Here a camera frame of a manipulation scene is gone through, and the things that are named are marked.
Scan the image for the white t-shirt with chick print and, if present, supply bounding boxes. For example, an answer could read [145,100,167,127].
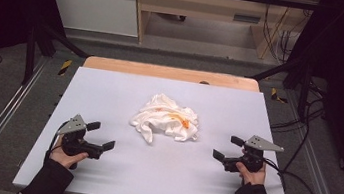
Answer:
[126,89,204,151]

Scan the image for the person's right hand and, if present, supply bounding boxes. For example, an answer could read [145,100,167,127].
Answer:
[232,147,270,189]

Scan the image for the black metal stand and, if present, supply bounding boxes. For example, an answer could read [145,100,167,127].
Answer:
[240,50,318,124]
[19,20,93,93]

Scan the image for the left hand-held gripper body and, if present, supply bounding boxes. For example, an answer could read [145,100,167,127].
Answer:
[53,111,109,161]

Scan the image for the wooden desk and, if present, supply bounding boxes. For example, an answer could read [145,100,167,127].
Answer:
[126,0,322,67]

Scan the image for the yellow black striped tape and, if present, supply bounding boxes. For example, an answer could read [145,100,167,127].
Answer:
[268,87,290,105]
[57,58,74,79]

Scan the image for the person's left hand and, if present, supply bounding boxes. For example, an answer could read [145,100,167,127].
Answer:
[48,135,92,171]

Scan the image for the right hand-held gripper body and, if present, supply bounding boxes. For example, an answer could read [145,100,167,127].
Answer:
[222,131,286,180]

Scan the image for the bundle of hanging cables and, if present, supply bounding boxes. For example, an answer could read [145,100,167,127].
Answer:
[256,0,308,67]

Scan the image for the black floor cables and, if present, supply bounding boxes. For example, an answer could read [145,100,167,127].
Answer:
[268,73,332,139]

